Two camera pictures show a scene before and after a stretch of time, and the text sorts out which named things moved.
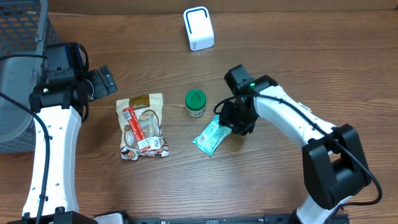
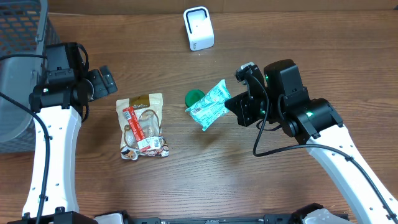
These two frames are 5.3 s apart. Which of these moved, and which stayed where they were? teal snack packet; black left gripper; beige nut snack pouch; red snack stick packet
Moved: teal snack packet
Stayed: red snack stick packet; beige nut snack pouch; black left gripper
